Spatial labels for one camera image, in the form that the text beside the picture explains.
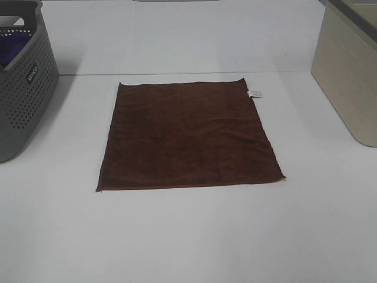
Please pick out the purple cloth in basket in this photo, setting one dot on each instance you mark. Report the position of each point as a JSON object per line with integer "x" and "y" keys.
{"x": 11, "y": 45}

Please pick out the grey perforated laundry basket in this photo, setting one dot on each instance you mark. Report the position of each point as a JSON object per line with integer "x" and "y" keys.
{"x": 29, "y": 80}

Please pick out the beige storage bin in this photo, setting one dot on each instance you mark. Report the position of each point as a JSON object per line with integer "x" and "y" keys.
{"x": 344, "y": 65}

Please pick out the brown towel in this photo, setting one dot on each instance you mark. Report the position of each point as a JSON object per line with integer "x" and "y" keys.
{"x": 199, "y": 134}

